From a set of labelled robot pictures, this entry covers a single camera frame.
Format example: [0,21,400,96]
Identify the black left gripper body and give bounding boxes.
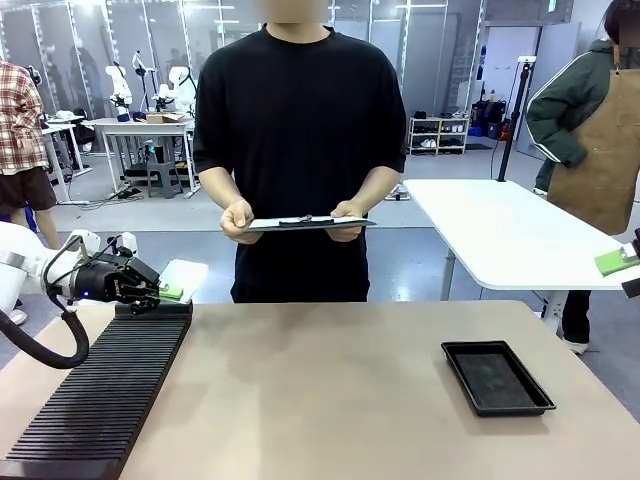
[73,253,151,306]

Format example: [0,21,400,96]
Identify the white PCB board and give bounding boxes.
[158,258,210,305]

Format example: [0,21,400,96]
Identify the grey clipboard with paper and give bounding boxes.
[241,215,378,234]

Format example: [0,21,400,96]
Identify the person's left forearm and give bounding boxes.
[349,166,402,214]

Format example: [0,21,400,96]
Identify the person's right forearm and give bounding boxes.
[198,166,247,211]

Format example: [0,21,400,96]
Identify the black slotted PCB rack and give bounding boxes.
[0,298,195,477]

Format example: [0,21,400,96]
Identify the person's right hand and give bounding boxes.
[220,198,262,246]

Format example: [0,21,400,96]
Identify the person's left hand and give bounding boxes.
[328,199,370,244]

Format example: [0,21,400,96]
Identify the grey plastic stool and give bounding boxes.
[146,158,185,200]

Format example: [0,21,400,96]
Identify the white rounded table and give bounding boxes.
[401,178,640,322]

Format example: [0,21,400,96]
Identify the person in brown apron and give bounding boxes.
[525,0,640,356]

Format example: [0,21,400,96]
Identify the white desk with legs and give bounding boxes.
[42,115,94,207]

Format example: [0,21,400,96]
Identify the white background work table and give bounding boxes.
[81,116,200,200]

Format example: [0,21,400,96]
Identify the black plastic tray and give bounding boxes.
[440,340,558,419]

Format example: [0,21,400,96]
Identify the person in plaid shirt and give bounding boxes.
[0,57,61,251]

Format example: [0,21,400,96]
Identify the person in black t-shirt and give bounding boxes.
[192,0,409,305]

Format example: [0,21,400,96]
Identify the white shoe rack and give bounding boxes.
[408,115,471,156]

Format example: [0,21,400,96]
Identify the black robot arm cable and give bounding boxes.
[0,292,92,371]

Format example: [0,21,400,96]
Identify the black camera pole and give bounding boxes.
[496,56,537,183]

